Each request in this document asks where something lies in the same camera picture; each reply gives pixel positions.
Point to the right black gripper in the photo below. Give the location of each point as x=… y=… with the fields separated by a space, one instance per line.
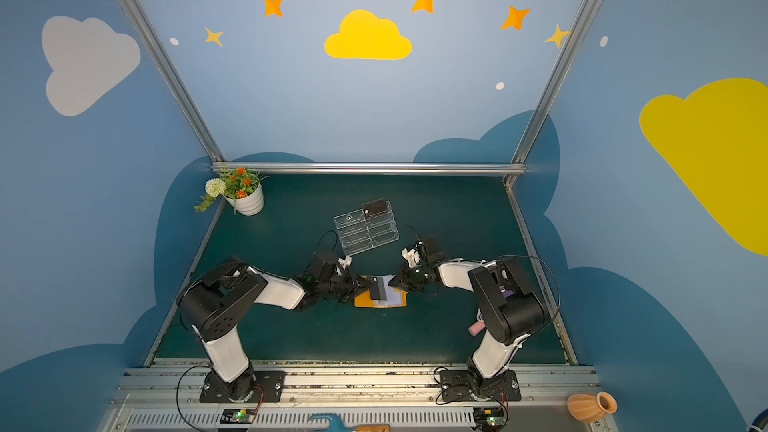
x=411 y=276

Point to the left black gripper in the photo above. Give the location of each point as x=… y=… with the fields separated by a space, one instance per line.
x=342 y=280

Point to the yellow leather card holder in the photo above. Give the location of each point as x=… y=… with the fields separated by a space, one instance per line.
x=396 y=298

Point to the clear plastic organizer tray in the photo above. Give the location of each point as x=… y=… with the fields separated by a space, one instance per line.
x=358 y=234

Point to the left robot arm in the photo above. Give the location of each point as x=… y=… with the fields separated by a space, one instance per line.
x=215 y=303

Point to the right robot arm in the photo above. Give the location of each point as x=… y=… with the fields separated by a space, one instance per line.
x=511 y=307

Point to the potted flower plant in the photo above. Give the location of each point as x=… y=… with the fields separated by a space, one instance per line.
x=239 y=187

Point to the left controller board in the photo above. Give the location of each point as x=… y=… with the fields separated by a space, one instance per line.
x=245 y=417

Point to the controller board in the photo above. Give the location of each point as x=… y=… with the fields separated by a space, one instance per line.
x=489 y=419
x=245 y=417

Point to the right controller board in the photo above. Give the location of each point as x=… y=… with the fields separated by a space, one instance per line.
x=489 y=419

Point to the terracotta clay vase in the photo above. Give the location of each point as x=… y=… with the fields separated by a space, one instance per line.
x=588 y=407

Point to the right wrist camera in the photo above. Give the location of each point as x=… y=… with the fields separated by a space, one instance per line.
x=412 y=257

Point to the aluminium frame rear bar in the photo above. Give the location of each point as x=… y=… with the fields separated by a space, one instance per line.
x=422 y=169

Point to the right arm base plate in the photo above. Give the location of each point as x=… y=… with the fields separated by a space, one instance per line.
x=469 y=386

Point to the teal handled tool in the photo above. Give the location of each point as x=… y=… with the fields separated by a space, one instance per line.
x=336 y=424

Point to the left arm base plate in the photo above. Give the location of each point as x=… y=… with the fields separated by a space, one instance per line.
x=250 y=387

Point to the aluminium front rail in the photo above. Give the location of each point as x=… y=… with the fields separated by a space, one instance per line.
x=165 y=397

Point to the aluminium frame right post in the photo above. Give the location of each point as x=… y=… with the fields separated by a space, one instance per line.
x=580 y=26

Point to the aluminium frame post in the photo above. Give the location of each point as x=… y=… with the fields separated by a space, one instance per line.
x=580 y=26
x=162 y=60

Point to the aluminium frame left post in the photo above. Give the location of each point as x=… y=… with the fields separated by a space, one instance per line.
x=162 y=60

